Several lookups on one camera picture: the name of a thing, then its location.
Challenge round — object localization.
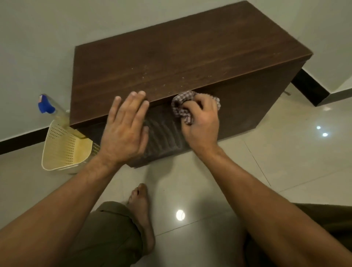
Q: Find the cream perforated plastic basket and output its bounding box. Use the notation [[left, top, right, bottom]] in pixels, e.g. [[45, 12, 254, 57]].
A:
[[41, 119, 101, 174]]

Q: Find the clear spray bottle blue nozzle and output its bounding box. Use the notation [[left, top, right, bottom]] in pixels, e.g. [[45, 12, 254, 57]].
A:
[[38, 94, 86, 138]]

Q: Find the person's left trouser leg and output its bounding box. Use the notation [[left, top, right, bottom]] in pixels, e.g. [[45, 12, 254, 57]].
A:
[[62, 201, 144, 267]]

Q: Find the person's left hand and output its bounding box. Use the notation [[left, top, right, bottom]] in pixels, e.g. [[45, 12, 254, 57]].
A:
[[99, 91, 150, 167]]

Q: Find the person's right hand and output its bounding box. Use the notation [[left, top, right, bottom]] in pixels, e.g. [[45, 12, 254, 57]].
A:
[[180, 94, 221, 156]]

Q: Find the person's left forearm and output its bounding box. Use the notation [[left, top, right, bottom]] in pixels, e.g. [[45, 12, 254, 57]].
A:
[[0, 153, 130, 267]]

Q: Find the checked cleaning cloth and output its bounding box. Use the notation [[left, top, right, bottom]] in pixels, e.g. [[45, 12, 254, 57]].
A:
[[171, 90, 221, 126]]

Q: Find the person's right forearm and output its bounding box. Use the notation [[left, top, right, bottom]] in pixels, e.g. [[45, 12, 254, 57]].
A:
[[196, 145, 352, 267]]

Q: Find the dark brown wooden cabinet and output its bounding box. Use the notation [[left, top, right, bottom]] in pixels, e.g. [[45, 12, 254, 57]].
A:
[[69, 1, 314, 169]]

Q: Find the person's left foot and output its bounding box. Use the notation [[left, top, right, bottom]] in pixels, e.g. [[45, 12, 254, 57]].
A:
[[127, 183, 156, 256]]

